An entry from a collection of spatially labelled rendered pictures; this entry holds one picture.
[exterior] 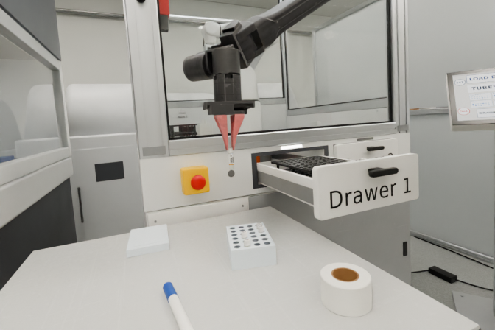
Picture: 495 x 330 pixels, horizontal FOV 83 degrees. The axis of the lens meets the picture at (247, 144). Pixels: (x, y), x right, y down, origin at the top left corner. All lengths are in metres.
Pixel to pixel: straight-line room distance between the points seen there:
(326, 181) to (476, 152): 1.89
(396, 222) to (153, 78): 1.05
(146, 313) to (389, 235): 1.01
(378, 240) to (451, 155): 1.36
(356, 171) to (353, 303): 0.29
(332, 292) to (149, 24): 0.74
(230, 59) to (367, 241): 0.90
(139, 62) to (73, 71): 3.29
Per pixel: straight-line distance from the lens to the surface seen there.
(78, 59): 4.13
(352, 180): 0.64
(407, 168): 0.76
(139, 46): 0.83
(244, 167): 0.87
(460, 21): 2.51
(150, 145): 0.80
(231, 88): 0.57
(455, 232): 2.62
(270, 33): 0.66
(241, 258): 0.55
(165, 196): 0.83
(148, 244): 0.68
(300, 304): 0.47
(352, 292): 0.44
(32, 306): 0.61
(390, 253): 1.33
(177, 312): 0.46
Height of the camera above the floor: 1.03
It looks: 5 degrees down
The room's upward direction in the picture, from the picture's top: 4 degrees counter-clockwise
